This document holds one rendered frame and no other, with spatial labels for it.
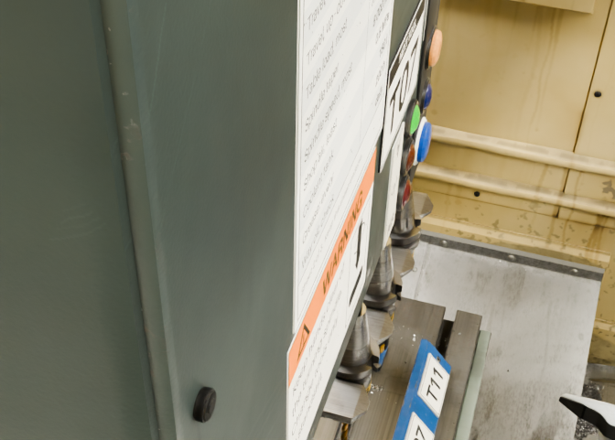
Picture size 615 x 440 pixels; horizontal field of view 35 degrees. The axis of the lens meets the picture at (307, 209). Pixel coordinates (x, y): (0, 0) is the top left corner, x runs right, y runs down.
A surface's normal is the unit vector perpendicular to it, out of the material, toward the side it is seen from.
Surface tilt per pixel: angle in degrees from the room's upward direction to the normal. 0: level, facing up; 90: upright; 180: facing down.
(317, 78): 90
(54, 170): 90
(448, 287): 24
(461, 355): 0
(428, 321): 0
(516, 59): 90
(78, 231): 90
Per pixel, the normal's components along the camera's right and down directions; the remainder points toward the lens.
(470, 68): -0.29, 0.62
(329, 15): 0.96, 0.21
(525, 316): -0.10, -0.43
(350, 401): 0.02, -0.75
